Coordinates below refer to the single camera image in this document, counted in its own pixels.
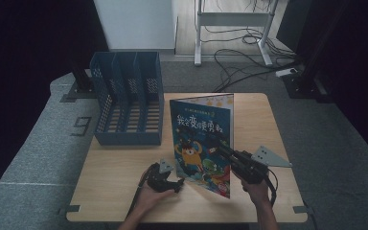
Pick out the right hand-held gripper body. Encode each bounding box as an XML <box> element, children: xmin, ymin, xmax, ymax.
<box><xmin>232</xmin><ymin>145</ymin><xmax>293</xmax><ymax>185</ymax></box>

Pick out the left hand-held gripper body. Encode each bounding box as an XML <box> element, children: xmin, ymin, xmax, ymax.
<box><xmin>146</xmin><ymin>158</ymin><xmax>177</xmax><ymax>194</ymax></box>

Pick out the colourful cartoon picture book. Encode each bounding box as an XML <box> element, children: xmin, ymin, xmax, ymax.
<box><xmin>169</xmin><ymin>93</ymin><xmax>235</xmax><ymax>200</ymax></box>

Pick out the person's left hand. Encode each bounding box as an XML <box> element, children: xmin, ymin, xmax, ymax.
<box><xmin>135</xmin><ymin>168</ymin><xmax>176</xmax><ymax>215</ymax></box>

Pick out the person's right hand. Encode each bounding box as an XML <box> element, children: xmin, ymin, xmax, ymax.
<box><xmin>232</xmin><ymin>172</ymin><xmax>271</xmax><ymax>209</ymax></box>

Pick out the blue plastic file rack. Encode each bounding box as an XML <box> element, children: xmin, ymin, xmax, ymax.
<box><xmin>88</xmin><ymin>51</ymin><xmax>166</xmax><ymax>147</ymax></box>

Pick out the white power strip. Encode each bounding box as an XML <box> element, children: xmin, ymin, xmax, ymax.
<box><xmin>274</xmin><ymin>67</ymin><xmax>299</xmax><ymax>79</ymax></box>

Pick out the black metal stand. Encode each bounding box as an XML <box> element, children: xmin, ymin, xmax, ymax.
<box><xmin>282</xmin><ymin>0</ymin><xmax>350</xmax><ymax>104</ymax></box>
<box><xmin>59</xmin><ymin>59</ymin><xmax>98</xmax><ymax>104</ymax></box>

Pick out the dark curtain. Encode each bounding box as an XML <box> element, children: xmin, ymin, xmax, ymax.
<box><xmin>0</xmin><ymin>0</ymin><xmax>110</xmax><ymax>214</ymax></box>
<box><xmin>276</xmin><ymin>0</ymin><xmax>368</xmax><ymax>172</ymax></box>

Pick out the white partition panel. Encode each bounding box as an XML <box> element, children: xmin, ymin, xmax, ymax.
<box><xmin>92</xmin><ymin>0</ymin><xmax>178</xmax><ymax>54</ymax></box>

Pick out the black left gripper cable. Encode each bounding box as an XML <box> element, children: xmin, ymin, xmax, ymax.
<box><xmin>125</xmin><ymin>162</ymin><xmax>158</xmax><ymax>222</ymax></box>

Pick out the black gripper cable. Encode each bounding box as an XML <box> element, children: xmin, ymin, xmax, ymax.
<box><xmin>125</xmin><ymin>162</ymin><xmax>158</xmax><ymax>222</ymax></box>
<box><xmin>264</xmin><ymin>168</ymin><xmax>280</xmax><ymax>208</ymax></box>

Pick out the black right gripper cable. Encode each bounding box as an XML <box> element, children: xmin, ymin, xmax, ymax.
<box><xmin>264</xmin><ymin>168</ymin><xmax>280</xmax><ymax>208</ymax></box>

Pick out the grey metal table bracket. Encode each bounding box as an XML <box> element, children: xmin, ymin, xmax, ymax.
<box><xmin>292</xmin><ymin>205</ymin><xmax>316</xmax><ymax>216</ymax></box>

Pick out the tangle of black floor cables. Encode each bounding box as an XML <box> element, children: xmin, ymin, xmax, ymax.
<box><xmin>200</xmin><ymin>0</ymin><xmax>302</xmax><ymax>94</ymax></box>

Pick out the white metal desk frame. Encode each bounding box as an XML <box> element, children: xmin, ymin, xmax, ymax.
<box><xmin>194</xmin><ymin>0</ymin><xmax>281</xmax><ymax>67</ymax></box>

